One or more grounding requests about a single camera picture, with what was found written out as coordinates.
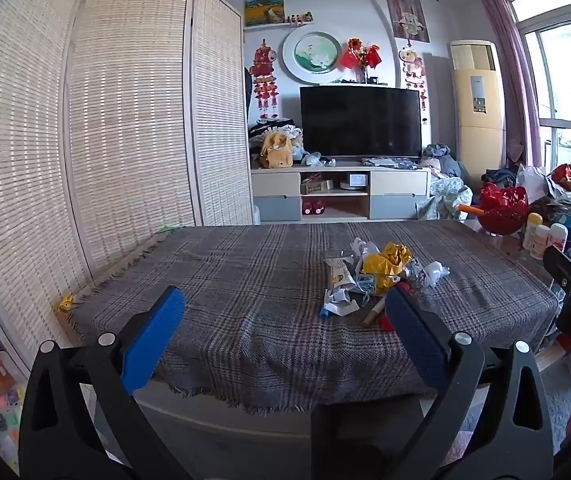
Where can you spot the purple curtain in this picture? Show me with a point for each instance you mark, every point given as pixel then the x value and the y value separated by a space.
pixel 508 60

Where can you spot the dark patterned cloth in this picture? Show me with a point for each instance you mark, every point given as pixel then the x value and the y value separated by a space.
pixel 390 162

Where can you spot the beige grey television cabinet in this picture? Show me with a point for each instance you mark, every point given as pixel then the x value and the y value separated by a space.
pixel 400 182

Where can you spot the pink label white bottle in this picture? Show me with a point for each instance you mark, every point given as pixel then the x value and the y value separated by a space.
pixel 558 236

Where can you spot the small red wrapper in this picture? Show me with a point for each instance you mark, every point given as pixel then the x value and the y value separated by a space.
pixel 388 321

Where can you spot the white framed window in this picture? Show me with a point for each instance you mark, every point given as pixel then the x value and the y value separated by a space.
pixel 565 85

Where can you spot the small green object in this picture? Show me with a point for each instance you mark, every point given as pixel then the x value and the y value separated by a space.
pixel 169 229

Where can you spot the yellow capped white bottle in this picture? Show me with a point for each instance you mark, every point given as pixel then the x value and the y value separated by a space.
pixel 534 230

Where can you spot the small white bottle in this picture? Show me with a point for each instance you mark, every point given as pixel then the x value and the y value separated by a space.
pixel 540 242

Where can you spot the beige standing air conditioner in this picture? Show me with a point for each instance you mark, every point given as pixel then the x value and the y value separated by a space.
pixel 478 135

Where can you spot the red lantern bouquet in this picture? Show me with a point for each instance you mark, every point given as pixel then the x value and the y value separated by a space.
pixel 360 55

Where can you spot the light blue plastic bag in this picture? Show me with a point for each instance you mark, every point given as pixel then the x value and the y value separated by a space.
pixel 314 159

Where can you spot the yellow plush backpack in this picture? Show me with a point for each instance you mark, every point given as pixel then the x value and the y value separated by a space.
pixel 275 152

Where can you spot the red slippers pair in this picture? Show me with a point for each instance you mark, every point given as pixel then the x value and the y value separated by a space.
pixel 314 208

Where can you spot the white wall shelf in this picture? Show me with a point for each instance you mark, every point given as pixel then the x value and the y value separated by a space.
pixel 278 25

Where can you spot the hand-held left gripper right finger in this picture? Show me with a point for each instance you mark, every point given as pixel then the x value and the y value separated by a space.
pixel 415 340

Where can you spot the large white plastic bag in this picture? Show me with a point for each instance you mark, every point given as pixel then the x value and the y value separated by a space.
pixel 533 180

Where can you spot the landscape painting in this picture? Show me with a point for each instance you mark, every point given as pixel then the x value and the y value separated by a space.
pixel 264 10

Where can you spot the torn white blue paper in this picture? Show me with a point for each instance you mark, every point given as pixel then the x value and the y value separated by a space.
pixel 338 305

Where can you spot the red snack bag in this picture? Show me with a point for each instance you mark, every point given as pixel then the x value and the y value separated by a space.
pixel 568 175

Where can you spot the yellow plastic bag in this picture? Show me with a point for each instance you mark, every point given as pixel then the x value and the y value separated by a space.
pixel 385 265

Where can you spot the white square device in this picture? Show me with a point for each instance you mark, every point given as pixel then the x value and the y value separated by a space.
pixel 357 180

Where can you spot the grey plaid blanket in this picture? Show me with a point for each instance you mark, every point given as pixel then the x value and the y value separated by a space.
pixel 240 285

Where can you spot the black hanging coat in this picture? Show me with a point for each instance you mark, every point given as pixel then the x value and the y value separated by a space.
pixel 248 95

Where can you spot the clear plastic wrap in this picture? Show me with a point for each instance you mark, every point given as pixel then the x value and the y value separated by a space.
pixel 435 272

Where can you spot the white printed wrapper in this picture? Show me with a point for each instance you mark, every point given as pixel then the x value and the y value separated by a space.
pixel 339 272

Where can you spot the small figurine set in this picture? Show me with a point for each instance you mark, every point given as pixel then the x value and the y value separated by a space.
pixel 299 18

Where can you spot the small cardboard boxes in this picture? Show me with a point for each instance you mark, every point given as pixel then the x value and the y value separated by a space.
pixel 318 185

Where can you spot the grey blue clothes pile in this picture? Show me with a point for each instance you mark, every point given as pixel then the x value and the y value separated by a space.
pixel 445 165

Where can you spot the red openwork basket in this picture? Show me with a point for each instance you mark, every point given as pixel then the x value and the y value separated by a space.
pixel 503 210

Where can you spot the grey shaggy carpet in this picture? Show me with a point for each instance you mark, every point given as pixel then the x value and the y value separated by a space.
pixel 555 400

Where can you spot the wall poster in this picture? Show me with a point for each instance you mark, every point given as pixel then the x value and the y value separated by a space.
pixel 408 17

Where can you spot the bamboo folding screen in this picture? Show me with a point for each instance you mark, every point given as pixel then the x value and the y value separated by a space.
pixel 125 110

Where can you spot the red fish hanging ornament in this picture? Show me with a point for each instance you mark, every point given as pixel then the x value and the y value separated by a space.
pixel 264 60

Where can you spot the round lotus wall art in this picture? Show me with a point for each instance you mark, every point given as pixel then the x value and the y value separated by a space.
pixel 315 52

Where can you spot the cow hanging ornament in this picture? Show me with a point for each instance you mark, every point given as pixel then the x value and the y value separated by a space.
pixel 412 62

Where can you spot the yellow paper scrap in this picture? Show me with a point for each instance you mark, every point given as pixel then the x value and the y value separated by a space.
pixel 67 302

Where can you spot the black television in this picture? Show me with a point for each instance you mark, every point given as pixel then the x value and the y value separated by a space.
pixel 360 120

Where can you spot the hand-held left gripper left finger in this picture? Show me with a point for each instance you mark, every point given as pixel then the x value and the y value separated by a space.
pixel 155 335

